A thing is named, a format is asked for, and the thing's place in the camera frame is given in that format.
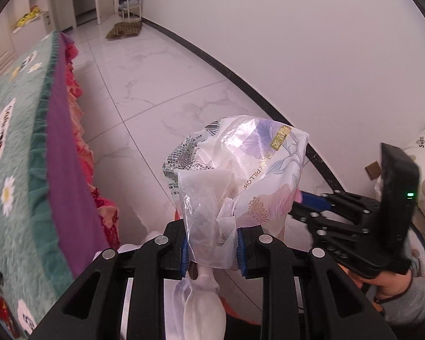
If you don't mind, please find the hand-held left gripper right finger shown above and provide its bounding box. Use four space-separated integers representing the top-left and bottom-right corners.
237 226 398 340

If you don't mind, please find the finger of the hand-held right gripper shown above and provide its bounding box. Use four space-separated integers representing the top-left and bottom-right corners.
290 203 369 254
299 191 380 221

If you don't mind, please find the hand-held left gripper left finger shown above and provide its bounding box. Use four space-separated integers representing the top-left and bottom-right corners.
28 220 190 340

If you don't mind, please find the white bin liner bag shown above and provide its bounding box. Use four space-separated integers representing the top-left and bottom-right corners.
92 230 229 340

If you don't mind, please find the floral clear plastic bag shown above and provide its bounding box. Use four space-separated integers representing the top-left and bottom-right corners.
163 114 310 270

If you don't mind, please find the person's right forearm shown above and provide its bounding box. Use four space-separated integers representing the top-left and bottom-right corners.
373 271 425 327

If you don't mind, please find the person's right hand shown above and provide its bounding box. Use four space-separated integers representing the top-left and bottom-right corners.
347 266 411 304

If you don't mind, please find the red frilled bed skirt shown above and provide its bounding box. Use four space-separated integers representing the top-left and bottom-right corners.
62 35 122 253

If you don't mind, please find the purple bed sheet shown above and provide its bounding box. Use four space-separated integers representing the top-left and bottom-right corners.
46 33 111 281

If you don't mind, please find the green floral bed cover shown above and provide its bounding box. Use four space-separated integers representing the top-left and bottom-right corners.
0 31 76 340

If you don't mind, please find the brown woven mat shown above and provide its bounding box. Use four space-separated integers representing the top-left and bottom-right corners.
105 21 143 41

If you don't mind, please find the white shelf rack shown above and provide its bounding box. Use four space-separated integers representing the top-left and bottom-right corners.
118 0 144 20

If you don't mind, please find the yellow black bag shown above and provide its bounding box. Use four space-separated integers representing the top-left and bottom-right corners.
16 6 42 27

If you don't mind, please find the brown wall socket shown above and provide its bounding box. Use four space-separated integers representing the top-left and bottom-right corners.
365 162 382 181

